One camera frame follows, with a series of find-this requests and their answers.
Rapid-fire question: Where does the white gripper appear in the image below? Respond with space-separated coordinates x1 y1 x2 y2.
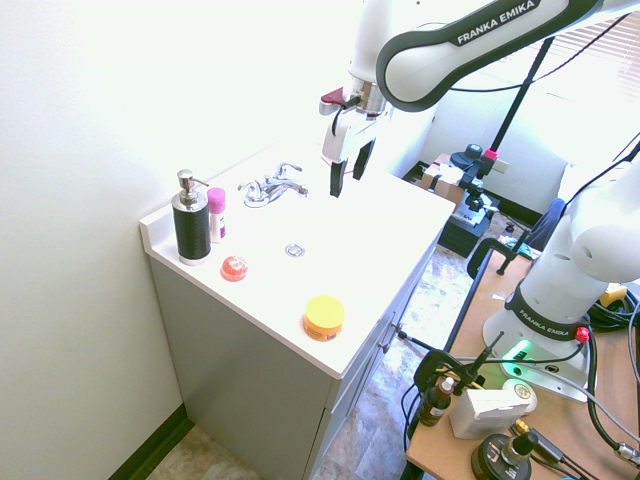
321 106 391 199

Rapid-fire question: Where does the chrome sink faucet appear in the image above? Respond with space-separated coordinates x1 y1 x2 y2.
237 161 310 209

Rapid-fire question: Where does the white sink countertop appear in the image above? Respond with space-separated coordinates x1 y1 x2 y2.
139 138 457 380

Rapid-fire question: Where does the black tripod head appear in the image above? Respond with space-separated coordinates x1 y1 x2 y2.
450 143 501 211

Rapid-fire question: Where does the black storage case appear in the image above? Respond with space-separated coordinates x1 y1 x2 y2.
437 202 494 259

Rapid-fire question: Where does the white bottle with pink cap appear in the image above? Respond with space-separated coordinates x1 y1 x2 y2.
206 187 228 245

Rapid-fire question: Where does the orange jar with yellow lid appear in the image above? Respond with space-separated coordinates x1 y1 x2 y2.
302 295 347 344

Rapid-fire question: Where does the red round soap container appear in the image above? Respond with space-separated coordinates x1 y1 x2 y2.
220 255 250 282

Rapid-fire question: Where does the black C-clamp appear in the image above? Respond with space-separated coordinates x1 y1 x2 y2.
397 322 505 401
467 238 534 278

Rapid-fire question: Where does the black chrome soap dispenser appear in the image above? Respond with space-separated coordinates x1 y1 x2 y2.
171 168 211 267

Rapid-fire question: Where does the blue cloth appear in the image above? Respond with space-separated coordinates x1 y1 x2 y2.
525 197 568 251

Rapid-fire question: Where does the grey vanity cabinet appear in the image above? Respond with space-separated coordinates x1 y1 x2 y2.
146 230 446 480

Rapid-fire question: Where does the brown glass bottle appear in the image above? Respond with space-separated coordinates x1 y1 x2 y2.
418 375 457 428

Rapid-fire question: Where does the wooden work table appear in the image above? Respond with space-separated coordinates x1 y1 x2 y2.
405 247 640 480

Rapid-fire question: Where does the white cardboard box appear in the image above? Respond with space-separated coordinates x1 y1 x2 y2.
448 387 531 441

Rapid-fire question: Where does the round white tin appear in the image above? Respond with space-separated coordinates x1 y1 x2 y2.
500 378 538 412

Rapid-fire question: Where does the yellow black emergency stop button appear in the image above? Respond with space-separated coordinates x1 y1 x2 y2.
599 283 630 308

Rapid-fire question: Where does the red wrist camera mount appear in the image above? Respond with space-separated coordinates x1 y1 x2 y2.
319 86 347 116

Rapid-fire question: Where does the black camera stand pole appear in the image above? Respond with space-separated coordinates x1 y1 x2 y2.
486 38 556 160

